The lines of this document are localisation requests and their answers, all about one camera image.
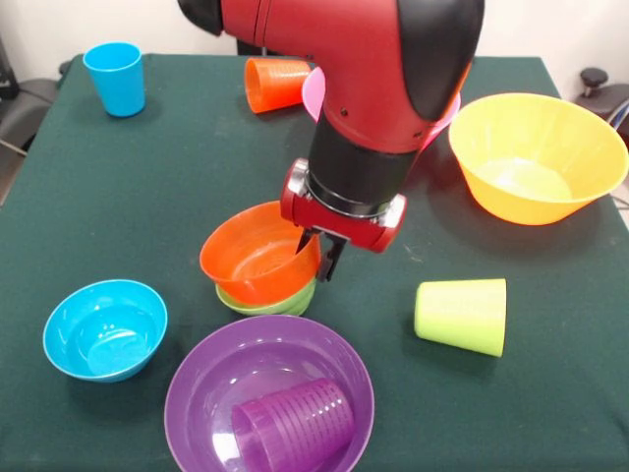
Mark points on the orange plastic bowl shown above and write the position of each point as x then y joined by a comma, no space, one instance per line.
255,285

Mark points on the green plastic bowl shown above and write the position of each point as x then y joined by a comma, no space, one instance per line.
290,306

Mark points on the purple plastic bowl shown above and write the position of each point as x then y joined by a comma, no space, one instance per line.
206,373

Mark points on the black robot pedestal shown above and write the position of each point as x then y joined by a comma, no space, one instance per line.
250,48

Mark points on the blue plastic cup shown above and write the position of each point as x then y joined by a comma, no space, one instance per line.
118,83

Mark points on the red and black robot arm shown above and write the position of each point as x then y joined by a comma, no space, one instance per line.
354,74

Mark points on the orange plastic cup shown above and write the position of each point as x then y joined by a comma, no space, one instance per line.
270,88

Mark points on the black chair armrest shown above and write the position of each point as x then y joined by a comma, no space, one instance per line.
594,78

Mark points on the dark green tablecloth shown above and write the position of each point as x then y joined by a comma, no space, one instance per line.
491,418

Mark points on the purple plastic cup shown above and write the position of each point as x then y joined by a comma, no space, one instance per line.
295,428

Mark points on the blue plastic bowl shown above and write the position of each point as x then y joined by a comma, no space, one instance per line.
103,339

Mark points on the lime green plastic cup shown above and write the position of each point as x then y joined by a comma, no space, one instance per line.
462,314

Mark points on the grey chair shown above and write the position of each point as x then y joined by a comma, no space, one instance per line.
24,118

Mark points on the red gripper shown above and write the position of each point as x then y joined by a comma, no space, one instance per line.
339,226

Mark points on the yellow plastic bowl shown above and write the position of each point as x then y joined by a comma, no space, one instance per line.
516,206

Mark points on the pink plastic bowl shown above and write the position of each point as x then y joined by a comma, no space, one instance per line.
313,93

